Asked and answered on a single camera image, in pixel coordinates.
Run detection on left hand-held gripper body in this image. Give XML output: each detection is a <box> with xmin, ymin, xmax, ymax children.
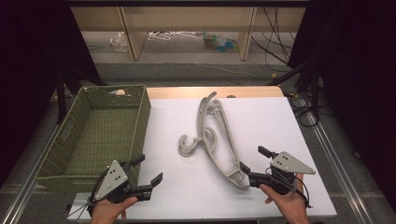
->
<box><xmin>92</xmin><ymin>160</ymin><xmax>153</xmax><ymax>204</ymax></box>

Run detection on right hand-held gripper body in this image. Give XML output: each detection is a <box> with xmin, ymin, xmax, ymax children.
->
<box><xmin>248</xmin><ymin>151</ymin><xmax>317</xmax><ymax>196</ymax></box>

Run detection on grey plastic clothes hanger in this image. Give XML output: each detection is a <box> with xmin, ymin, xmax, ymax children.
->
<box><xmin>180</xmin><ymin>98</ymin><xmax>248</xmax><ymax>188</ymax></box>
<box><xmin>177</xmin><ymin>91</ymin><xmax>250</xmax><ymax>191</ymax></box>

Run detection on green woven basket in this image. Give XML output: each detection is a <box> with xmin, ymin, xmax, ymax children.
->
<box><xmin>35</xmin><ymin>84</ymin><xmax>152</xmax><ymax>194</ymax></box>

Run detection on person's left hand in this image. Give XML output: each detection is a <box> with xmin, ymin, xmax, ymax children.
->
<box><xmin>90</xmin><ymin>196</ymin><xmax>139</xmax><ymax>224</ymax></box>

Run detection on person's right hand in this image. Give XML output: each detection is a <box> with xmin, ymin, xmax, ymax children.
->
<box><xmin>260</xmin><ymin>173</ymin><xmax>310</xmax><ymax>224</ymax></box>

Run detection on black tripod legs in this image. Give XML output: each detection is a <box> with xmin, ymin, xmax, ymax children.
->
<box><xmin>266</xmin><ymin>60</ymin><xmax>322</xmax><ymax>117</ymax></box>

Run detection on black stand leg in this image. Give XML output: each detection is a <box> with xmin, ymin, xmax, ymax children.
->
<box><xmin>55</xmin><ymin>62</ymin><xmax>69</xmax><ymax>125</ymax></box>

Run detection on black curtain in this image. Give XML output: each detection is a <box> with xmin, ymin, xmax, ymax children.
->
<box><xmin>0</xmin><ymin>0</ymin><xmax>106</xmax><ymax>188</ymax></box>
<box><xmin>288</xmin><ymin>0</ymin><xmax>396</xmax><ymax>216</ymax></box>

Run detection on colourful plastic bag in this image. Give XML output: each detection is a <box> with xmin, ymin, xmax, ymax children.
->
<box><xmin>203</xmin><ymin>32</ymin><xmax>240</xmax><ymax>53</ymax></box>

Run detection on clear plastic bag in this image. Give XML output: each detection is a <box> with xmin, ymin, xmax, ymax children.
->
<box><xmin>109</xmin><ymin>31</ymin><xmax>129</xmax><ymax>53</ymax></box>

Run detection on light wooden shelf unit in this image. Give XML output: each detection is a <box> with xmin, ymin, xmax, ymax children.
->
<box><xmin>70</xmin><ymin>6</ymin><xmax>307</xmax><ymax>62</ymax></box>

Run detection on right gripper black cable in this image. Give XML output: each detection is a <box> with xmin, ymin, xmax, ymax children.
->
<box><xmin>264</xmin><ymin>167</ymin><xmax>313</xmax><ymax>209</ymax></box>

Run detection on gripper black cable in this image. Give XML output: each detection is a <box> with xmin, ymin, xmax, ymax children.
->
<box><xmin>66</xmin><ymin>170</ymin><xmax>108</xmax><ymax>222</ymax></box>
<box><xmin>264</xmin><ymin>167</ymin><xmax>313</xmax><ymax>209</ymax></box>

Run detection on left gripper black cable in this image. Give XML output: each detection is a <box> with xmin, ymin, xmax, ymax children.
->
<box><xmin>66</xmin><ymin>170</ymin><xmax>108</xmax><ymax>222</ymax></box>

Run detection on metal floor rail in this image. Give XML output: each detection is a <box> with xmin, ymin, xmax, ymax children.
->
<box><xmin>0</xmin><ymin>124</ymin><xmax>64</xmax><ymax>224</ymax></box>
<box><xmin>305</xmin><ymin>111</ymin><xmax>376</xmax><ymax>224</ymax></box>

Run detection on coiled black floor cables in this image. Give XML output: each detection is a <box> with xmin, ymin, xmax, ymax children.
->
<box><xmin>288</xmin><ymin>90</ymin><xmax>322</xmax><ymax>128</ymax></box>

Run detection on thin yellow floor cord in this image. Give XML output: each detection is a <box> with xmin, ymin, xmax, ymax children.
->
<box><xmin>195</xmin><ymin>63</ymin><xmax>279</xmax><ymax>79</ymax></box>

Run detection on hanging black cables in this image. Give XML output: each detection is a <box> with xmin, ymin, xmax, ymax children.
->
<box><xmin>250</xmin><ymin>6</ymin><xmax>297</xmax><ymax>65</ymax></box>

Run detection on white wire hangers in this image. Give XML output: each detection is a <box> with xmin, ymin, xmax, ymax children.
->
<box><xmin>147</xmin><ymin>30</ymin><xmax>205</xmax><ymax>42</ymax></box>

